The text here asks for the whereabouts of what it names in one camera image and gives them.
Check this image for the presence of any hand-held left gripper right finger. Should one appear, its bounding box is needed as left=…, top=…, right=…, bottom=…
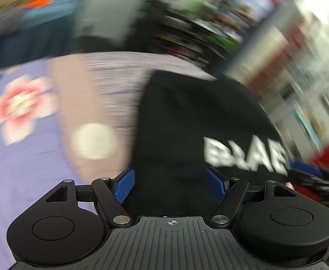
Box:
left=205, top=167, right=297, bottom=227

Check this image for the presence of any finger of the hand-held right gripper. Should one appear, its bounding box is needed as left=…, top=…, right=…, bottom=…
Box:
left=288, top=160, right=329, bottom=206

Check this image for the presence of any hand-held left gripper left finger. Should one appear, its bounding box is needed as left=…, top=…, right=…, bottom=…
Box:
left=45, top=168, right=135, bottom=227

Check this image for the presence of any black printed garment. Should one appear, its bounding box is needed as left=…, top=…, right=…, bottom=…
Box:
left=123, top=70, right=291, bottom=218

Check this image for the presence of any grey fuzzy blanket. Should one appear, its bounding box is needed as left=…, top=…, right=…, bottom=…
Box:
left=80, top=51, right=218, bottom=147

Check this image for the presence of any purple floral blanket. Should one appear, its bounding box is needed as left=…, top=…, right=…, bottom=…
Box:
left=0, top=52, right=134, bottom=270

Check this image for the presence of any black storage shelf cart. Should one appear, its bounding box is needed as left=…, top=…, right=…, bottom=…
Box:
left=131, top=0, right=280, bottom=68

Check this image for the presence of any blue denim garment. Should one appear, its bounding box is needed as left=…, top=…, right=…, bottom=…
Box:
left=0, top=0, right=83, bottom=72

